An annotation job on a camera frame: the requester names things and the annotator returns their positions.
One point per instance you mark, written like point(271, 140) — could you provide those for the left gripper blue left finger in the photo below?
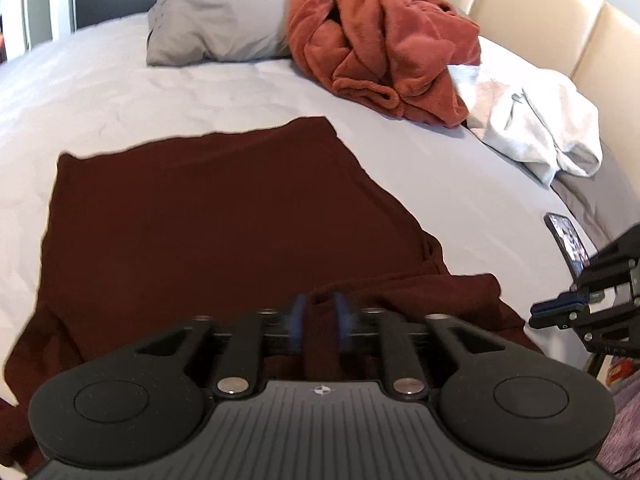
point(296, 323)

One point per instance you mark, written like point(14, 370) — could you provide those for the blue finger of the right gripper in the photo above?
point(561, 311)

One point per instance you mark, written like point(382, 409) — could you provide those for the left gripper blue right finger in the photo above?
point(344, 321)

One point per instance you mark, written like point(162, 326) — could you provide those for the dark red sweater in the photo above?
point(223, 225)

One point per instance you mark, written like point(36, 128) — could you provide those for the smartphone on bed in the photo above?
point(570, 245)

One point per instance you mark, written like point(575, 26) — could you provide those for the white crumpled garment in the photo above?
point(534, 116)

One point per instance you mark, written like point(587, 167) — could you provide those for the beige padded headboard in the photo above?
point(590, 41)

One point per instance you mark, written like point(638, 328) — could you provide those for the orange fleece blanket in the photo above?
point(393, 56)

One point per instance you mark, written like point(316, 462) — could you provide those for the grey bed sheet mattress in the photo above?
point(446, 399)

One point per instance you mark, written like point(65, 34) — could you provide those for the grey pillow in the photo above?
point(188, 32)

